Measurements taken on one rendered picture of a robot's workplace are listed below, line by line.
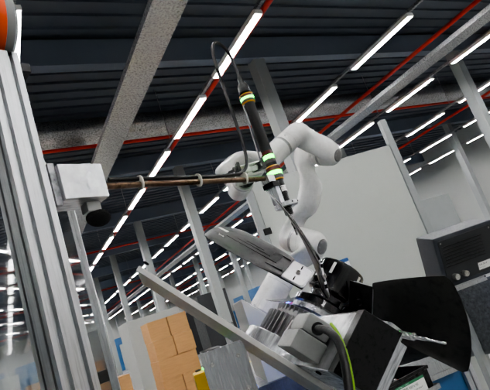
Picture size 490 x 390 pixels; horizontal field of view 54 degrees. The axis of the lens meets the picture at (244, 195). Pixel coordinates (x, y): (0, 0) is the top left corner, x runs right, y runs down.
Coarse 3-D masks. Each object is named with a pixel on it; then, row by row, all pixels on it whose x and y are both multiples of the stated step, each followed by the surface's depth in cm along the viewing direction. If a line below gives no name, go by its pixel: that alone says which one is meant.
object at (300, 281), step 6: (294, 264) 127; (300, 264) 128; (288, 270) 124; (294, 270) 125; (300, 270) 126; (306, 270) 126; (312, 270) 127; (282, 276) 122; (288, 276) 122; (300, 276) 123; (306, 276) 124; (294, 282) 120; (300, 282) 121; (306, 282) 122
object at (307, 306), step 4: (296, 300) 118; (300, 300) 116; (292, 304) 120; (296, 304) 117; (300, 304) 116; (304, 304) 115; (308, 304) 114; (312, 304) 116; (304, 308) 116; (308, 308) 114; (312, 308) 113; (316, 308) 113; (312, 312) 115; (316, 312) 113; (320, 312) 113; (324, 312) 113
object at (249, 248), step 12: (216, 228) 131; (228, 228) 136; (216, 240) 124; (228, 240) 127; (240, 240) 129; (252, 240) 132; (240, 252) 123; (252, 252) 126; (264, 252) 127; (276, 252) 129; (264, 264) 123; (276, 264) 124; (288, 264) 126
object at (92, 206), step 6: (84, 204) 92; (90, 204) 92; (96, 204) 93; (84, 210) 92; (90, 210) 91; (96, 210) 92; (102, 210) 93; (90, 216) 91; (96, 216) 91; (102, 216) 92; (108, 216) 93; (90, 222) 92; (96, 222) 92; (102, 222) 92
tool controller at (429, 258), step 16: (464, 224) 181; (480, 224) 177; (416, 240) 182; (432, 240) 172; (448, 240) 173; (464, 240) 174; (480, 240) 176; (432, 256) 175; (448, 256) 172; (464, 256) 174; (480, 256) 176; (432, 272) 178; (448, 272) 172; (464, 272) 172; (480, 272) 176
